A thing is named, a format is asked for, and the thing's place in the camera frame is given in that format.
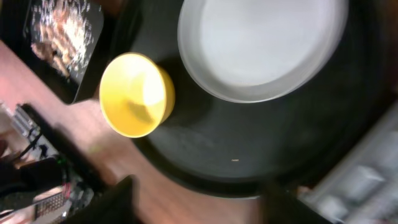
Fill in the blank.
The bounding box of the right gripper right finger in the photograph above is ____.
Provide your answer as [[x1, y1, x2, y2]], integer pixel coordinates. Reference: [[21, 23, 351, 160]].
[[261, 183, 331, 224]]

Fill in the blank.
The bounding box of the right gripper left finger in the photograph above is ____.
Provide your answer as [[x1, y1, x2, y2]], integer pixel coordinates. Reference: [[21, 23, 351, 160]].
[[62, 175, 140, 224]]

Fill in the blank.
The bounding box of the yellow bowl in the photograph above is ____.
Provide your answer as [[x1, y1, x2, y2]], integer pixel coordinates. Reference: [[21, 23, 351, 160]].
[[99, 52, 175, 138]]

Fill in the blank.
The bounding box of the food scraps and rice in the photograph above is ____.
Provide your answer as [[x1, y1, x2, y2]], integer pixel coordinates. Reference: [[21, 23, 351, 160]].
[[28, 1, 95, 80]]

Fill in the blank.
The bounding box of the grey dishwasher rack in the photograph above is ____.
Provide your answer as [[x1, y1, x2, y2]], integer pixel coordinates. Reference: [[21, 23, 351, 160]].
[[300, 104, 397, 223]]

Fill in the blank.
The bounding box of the round black serving tray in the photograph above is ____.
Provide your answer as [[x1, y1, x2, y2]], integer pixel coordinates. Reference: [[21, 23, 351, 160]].
[[113, 1, 397, 198]]

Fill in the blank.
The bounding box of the electronics clutter beside table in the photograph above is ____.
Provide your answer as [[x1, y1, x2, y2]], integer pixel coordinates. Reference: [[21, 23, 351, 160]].
[[1, 103, 107, 223]]

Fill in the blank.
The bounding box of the grey round plate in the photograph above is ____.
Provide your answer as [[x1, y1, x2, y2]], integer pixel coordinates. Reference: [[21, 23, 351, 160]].
[[177, 0, 349, 103]]

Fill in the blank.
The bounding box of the black rectangular tray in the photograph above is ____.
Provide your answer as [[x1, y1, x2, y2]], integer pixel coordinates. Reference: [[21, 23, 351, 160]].
[[1, 0, 116, 105]]

